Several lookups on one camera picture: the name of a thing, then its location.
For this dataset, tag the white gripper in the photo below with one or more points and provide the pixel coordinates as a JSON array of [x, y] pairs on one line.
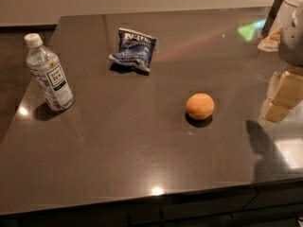
[[293, 44]]

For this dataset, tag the clear plastic water bottle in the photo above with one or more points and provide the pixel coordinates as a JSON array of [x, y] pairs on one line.
[[46, 68]]

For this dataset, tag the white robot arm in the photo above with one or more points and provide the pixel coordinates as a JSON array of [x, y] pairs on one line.
[[279, 14]]

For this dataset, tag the blue chip bag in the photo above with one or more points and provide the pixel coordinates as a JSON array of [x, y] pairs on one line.
[[135, 49]]

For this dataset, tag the orange fruit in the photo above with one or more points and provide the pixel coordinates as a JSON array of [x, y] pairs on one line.
[[200, 106]]

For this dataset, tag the black drawer handle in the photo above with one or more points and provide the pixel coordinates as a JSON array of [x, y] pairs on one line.
[[145, 219]]

